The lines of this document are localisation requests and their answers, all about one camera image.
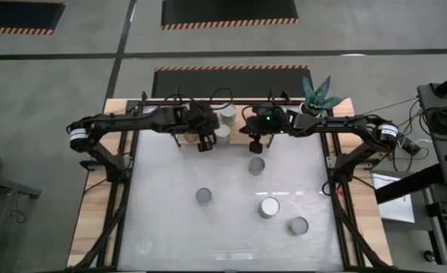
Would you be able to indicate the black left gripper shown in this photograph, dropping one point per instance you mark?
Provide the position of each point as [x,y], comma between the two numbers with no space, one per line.
[200,119]

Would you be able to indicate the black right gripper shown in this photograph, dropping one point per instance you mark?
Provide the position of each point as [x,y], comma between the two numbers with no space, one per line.
[265,123]

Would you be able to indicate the orange label tin can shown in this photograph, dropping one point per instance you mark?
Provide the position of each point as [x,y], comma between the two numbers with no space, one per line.
[191,138]

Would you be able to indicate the short silver tin can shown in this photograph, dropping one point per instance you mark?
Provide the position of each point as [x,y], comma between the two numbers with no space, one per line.
[204,196]
[257,165]

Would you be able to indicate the teal label tin can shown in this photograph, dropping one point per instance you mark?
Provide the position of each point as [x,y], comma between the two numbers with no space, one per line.
[223,133]

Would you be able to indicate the beige label tin can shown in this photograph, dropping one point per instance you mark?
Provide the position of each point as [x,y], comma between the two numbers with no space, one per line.
[227,113]

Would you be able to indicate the white lid tin can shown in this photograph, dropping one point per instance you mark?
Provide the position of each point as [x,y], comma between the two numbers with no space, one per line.
[269,206]

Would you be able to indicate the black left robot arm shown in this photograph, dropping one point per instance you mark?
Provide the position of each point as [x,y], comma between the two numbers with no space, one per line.
[132,122]

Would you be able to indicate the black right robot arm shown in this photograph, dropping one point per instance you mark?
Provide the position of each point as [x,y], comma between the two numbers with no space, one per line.
[333,122]

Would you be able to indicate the black floor mat striped edge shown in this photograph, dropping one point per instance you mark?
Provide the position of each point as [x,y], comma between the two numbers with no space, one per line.
[227,11]
[18,17]
[246,81]

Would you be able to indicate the succulent plant in white pot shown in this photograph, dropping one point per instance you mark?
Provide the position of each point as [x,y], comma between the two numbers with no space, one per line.
[319,99]

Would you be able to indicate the orange and white label can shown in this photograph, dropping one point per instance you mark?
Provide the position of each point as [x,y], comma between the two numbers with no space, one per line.
[298,226]

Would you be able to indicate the white table cover sheet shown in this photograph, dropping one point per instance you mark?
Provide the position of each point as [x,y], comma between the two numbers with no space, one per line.
[170,235]

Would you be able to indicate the black power adapter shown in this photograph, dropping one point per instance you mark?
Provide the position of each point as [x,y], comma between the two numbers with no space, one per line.
[411,145]

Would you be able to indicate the white paper sheet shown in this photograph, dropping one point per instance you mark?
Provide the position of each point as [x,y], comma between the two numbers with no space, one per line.
[397,210]

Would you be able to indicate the black desk beam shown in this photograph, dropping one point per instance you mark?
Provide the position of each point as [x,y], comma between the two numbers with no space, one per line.
[409,184]

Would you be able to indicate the grey metal side table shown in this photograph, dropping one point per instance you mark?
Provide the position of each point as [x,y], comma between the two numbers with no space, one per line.
[10,186]

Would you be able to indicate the black computer mouse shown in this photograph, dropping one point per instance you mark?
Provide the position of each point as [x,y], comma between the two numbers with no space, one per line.
[430,256]

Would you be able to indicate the wooden shelf black metal frame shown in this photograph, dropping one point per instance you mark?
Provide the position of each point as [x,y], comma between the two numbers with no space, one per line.
[236,141]

